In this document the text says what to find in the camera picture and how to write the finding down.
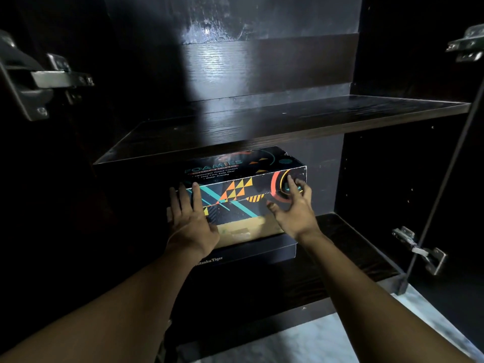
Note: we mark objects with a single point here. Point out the black patterned Foamies shoebox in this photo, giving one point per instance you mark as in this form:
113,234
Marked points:
234,192

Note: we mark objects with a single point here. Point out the silver metal cabinet hinge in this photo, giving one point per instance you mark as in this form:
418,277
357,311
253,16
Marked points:
41,81
431,257
469,43

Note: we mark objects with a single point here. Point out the person's left hand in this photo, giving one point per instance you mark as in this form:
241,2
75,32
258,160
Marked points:
193,234

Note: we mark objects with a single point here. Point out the dark wooden cabinet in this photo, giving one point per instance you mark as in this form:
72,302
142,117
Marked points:
264,120

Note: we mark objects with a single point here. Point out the person's right forearm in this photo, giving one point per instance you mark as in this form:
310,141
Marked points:
378,317

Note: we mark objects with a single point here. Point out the person's left forearm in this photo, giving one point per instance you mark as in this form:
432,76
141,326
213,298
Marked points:
113,317

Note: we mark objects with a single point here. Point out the dark wooden cabinet door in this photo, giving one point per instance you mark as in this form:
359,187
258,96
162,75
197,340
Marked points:
461,260

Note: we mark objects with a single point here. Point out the gold shoebox with diamond logo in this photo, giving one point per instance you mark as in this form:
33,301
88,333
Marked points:
245,232

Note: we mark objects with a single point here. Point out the black Onitsuka Tiger shoebox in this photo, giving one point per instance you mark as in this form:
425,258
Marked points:
261,253

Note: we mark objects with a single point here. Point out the person's right hand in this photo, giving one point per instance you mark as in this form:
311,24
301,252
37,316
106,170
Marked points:
298,219

